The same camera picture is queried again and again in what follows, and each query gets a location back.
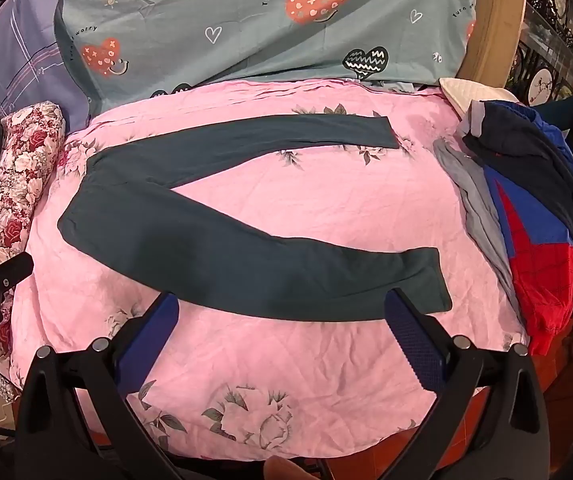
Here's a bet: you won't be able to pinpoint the grey garment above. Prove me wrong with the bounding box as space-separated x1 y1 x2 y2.
432 137 522 321

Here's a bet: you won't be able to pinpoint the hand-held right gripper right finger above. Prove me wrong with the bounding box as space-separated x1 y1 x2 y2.
385 287 552 480

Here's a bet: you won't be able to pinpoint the red and blue garment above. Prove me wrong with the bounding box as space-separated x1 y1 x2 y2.
486 102 573 356

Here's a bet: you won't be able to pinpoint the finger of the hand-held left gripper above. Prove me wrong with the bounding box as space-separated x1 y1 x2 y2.
0 251 34 295

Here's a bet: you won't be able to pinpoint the wooden headboard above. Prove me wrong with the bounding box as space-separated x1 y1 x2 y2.
459 0 529 91

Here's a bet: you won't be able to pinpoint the person's right hand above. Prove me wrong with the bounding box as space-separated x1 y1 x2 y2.
264 455 317 480

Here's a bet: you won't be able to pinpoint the purple plaid pillow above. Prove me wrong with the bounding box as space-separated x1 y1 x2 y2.
0 0 92 133

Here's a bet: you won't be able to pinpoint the dark green pants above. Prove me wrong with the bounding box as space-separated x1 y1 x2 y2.
57 114 453 322

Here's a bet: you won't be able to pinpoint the pink floral bedsheet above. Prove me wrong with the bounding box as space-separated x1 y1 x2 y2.
9 77 529 461

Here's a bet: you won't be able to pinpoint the shelf with decorative plates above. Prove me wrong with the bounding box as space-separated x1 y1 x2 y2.
509 0 573 106

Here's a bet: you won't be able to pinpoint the white quilted cushion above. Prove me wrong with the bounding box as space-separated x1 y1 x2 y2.
439 76 529 116

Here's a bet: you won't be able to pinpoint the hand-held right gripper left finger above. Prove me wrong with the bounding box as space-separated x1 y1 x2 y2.
15 292 182 480

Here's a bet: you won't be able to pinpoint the red floral quilt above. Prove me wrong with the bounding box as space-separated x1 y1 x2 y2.
0 101 67 401

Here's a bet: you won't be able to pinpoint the teal heart-print quilt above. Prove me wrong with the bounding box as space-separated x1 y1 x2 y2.
54 0 479 116

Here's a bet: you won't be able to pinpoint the pile of folded clothes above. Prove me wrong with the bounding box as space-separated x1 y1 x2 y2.
461 102 573 311

